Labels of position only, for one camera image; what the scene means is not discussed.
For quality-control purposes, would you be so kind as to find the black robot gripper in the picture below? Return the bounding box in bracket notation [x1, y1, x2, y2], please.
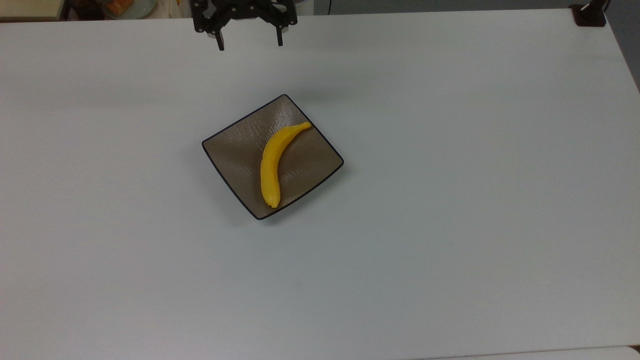
[191, 0, 300, 52]

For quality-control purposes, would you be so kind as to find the yellow banana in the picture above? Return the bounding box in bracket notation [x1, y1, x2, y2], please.
[259, 121, 313, 209]

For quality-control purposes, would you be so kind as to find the square brown ceramic plate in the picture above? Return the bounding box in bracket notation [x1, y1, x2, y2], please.
[201, 93, 345, 221]

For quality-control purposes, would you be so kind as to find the cream cloth bag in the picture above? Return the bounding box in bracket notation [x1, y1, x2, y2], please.
[150, 0, 194, 20]

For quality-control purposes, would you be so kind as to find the bowl with orange food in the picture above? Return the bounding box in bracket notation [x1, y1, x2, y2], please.
[101, 0, 157, 20]

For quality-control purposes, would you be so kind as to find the light wooden furniture piece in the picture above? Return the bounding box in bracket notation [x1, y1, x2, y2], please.
[0, 0, 67, 22]

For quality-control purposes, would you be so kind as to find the black table clamp mount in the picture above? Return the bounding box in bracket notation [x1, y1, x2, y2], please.
[569, 0, 611, 28]

